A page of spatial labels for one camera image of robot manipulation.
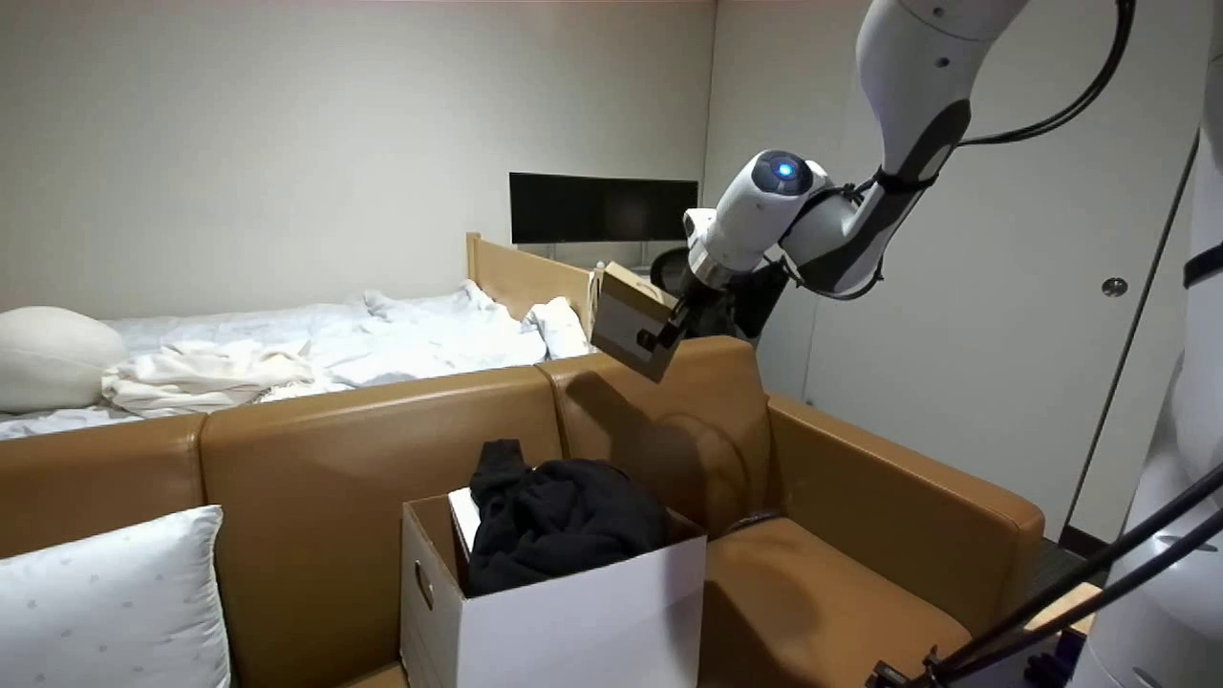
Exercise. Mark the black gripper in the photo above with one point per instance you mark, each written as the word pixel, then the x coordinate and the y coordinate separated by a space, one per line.
pixel 733 299

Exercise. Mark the small brown cardboard box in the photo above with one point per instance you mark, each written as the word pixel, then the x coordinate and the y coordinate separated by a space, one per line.
pixel 633 320

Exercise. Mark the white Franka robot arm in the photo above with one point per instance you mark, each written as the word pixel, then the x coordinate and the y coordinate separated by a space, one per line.
pixel 919 91

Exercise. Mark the white cardboard box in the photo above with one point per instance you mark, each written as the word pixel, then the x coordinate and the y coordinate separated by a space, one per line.
pixel 585 633

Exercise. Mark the black office chair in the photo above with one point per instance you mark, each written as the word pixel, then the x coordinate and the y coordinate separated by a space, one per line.
pixel 672 264

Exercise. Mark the black monitor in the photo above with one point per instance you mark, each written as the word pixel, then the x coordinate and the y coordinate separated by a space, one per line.
pixel 598 208

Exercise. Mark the wooden bed footboard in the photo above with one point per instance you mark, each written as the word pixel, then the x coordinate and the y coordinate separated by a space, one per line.
pixel 529 281

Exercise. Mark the black clothing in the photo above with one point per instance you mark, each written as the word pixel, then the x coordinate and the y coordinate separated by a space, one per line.
pixel 559 518

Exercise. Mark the white paper sheet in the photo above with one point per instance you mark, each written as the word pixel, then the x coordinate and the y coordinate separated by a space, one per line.
pixel 463 518

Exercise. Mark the white bed with bedding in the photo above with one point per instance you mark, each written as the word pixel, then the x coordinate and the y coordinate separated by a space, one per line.
pixel 385 337

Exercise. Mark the brown leather sofa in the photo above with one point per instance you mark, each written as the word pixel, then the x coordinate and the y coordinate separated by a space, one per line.
pixel 332 510

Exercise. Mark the light wooden board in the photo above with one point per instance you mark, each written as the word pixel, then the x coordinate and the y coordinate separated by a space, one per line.
pixel 1063 611

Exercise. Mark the round white pillow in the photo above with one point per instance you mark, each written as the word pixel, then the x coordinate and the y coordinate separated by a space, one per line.
pixel 50 356

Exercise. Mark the white dotted pillow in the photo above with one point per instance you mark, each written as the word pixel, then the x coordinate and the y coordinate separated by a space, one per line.
pixel 118 613

